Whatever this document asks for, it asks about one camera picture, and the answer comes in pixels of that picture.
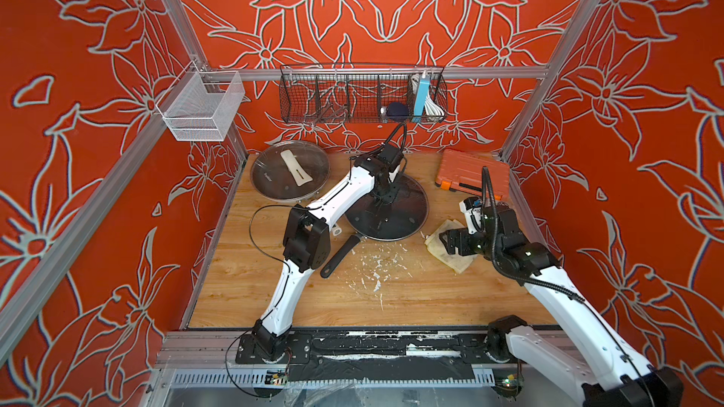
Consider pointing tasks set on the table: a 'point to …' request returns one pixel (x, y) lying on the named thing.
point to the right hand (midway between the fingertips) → (448, 232)
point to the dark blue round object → (398, 111)
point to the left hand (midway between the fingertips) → (388, 192)
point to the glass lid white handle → (290, 170)
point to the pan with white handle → (290, 171)
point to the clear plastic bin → (198, 105)
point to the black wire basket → (345, 93)
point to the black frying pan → (400, 218)
